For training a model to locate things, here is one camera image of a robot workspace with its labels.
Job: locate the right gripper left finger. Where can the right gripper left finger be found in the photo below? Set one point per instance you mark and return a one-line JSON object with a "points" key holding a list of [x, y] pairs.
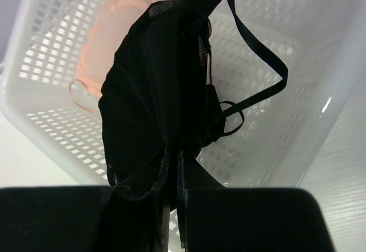
{"points": [[78, 218]]}

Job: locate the black bra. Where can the black bra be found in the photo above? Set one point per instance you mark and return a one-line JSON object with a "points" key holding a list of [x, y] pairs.
{"points": [[158, 104]]}

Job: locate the white plastic mesh basket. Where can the white plastic mesh basket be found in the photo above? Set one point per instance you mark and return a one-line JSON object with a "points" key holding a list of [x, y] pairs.
{"points": [[322, 42]]}

